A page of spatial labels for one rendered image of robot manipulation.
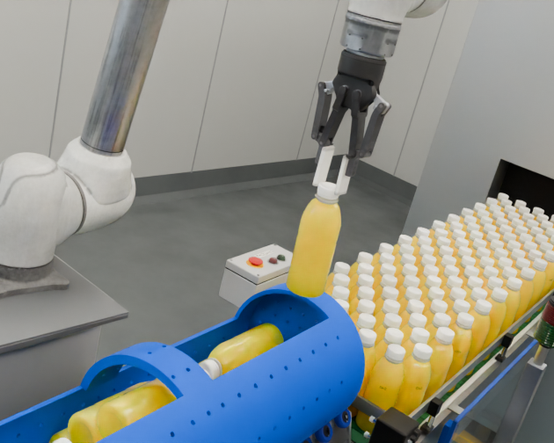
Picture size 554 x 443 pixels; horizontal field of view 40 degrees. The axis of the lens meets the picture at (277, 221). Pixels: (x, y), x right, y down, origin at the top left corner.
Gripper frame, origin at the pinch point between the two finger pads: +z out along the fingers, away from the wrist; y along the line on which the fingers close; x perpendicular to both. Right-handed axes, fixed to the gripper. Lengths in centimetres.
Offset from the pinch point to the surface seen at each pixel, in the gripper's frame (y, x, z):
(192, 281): -168, 184, 142
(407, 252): -16, 84, 39
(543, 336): 32, 53, 32
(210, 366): -6.5, -13.6, 38.0
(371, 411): 10, 25, 54
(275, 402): 10.3, -17.7, 34.0
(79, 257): -216, 147, 141
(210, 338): -15.7, -2.4, 40.5
